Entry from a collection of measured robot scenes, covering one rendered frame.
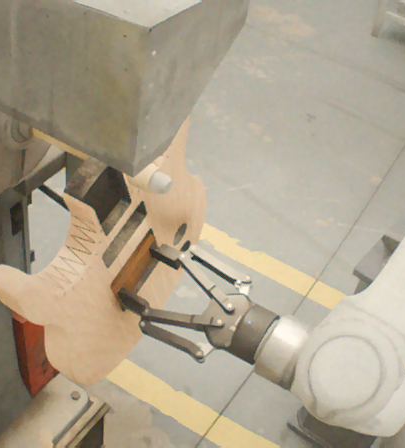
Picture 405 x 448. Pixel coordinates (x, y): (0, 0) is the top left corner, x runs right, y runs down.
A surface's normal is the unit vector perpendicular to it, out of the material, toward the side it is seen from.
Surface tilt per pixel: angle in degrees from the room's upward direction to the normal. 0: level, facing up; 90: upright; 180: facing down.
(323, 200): 0
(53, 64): 90
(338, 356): 48
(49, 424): 8
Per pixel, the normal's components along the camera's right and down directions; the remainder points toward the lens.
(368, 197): 0.13, -0.74
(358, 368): -0.30, -0.14
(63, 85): -0.51, 0.52
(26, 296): 0.85, 0.43
